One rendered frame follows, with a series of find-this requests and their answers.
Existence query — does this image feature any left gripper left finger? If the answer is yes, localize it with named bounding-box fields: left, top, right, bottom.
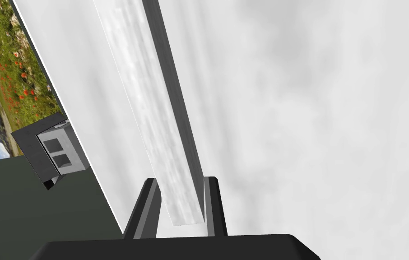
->
left=123, top=177, right=162, bottom=240

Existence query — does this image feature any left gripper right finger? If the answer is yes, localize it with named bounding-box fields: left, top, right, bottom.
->
left=203, top=176, right=228, bottom=237

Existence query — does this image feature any grey bar handle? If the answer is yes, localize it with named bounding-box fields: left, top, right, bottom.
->
left=92, top=0, right=205, bottom=227

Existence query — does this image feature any grey cabinet with drawers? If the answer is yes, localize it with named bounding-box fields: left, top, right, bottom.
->
left=10, top=111, right=91, bottom=191

